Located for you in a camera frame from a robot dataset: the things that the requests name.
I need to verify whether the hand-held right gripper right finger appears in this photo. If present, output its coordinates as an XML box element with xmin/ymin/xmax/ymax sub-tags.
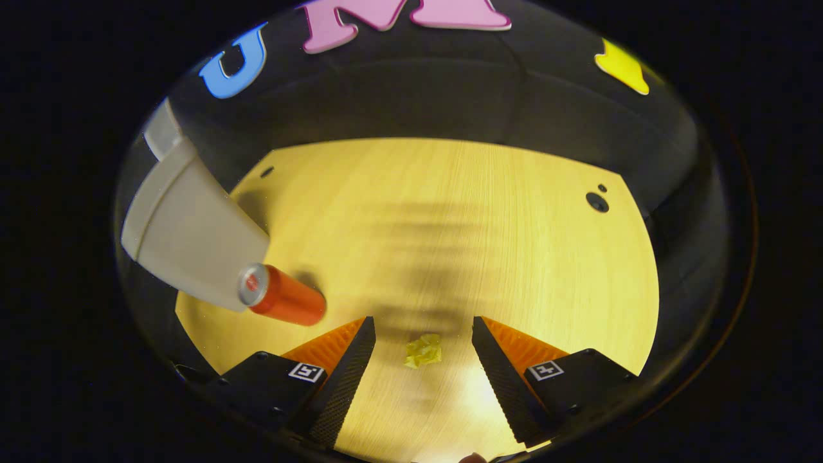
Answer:
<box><xmin>471</xmin><ymin>315</ymin><xmax>638</xmax><ymax>449</ymax></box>

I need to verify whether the black backdrop cloth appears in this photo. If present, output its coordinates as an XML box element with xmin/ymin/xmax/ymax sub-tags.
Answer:
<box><xmin>116</xmin><ymin>0</ymin><xmax>730</xmax><ymax>419</ymax></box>

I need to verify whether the white desktop garbage bin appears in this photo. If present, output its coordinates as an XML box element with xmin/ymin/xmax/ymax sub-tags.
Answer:
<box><xmin>121</xmin><ymin>96</ymin><xmax>271</xmax><ymax>314</ymax></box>

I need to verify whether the orange pop can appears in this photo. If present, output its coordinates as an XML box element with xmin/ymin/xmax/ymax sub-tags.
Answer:
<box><xmin>237</xmin><ymin>262</ymin><xmax>327</xmax><ymax>327</ymax></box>

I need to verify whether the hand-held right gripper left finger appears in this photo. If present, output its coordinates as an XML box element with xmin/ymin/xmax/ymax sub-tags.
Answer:
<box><xmin>215</xmin><ymin>315</ymin><xmax>377</xmax><ymax>449</ymax></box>

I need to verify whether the wooden desktop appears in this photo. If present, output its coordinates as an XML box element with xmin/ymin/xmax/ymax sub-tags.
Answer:
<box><xmin>175</xmin><ymin>137</ymin><xmax>661</xmax><ymax>463</ymax></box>

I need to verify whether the yellow paper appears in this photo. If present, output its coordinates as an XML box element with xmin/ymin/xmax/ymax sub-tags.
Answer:
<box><xmin>404</xmin><ymin>333</ymin><xmax>443</xmax><ymax>369</ymax></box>

